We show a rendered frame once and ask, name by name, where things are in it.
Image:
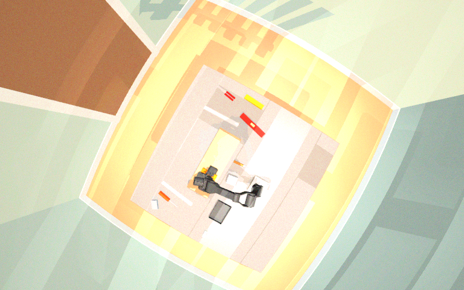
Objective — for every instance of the yellow flat bar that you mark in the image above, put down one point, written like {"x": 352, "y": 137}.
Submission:
{"x": 254, "y": 102}

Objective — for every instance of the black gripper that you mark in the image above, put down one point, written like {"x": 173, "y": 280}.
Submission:
{"x": 210, "y": 172}

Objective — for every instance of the white flat strip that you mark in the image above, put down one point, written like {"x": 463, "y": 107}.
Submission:
{"x": 221, "y": 116}
{"x": 176, "y": 193}

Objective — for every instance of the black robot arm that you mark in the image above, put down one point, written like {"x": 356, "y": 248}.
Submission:
{"x": 210, "y": 186}

